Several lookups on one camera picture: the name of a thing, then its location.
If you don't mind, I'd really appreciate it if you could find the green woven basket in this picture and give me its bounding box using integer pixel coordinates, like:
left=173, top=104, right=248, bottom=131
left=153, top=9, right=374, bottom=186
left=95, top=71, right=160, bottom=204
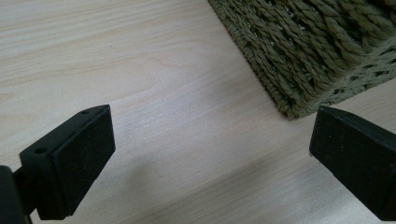
left=207, top=0, right=396, bottom=120

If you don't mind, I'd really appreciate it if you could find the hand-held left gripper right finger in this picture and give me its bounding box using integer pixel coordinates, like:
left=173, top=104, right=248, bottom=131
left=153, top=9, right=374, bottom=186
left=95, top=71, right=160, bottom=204
left=308, top=105, right=396, bottom=222

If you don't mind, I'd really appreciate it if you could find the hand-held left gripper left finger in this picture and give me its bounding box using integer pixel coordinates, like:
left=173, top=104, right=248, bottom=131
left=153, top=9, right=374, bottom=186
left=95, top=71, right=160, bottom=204
left=19, top=104, right=117, bottom=221

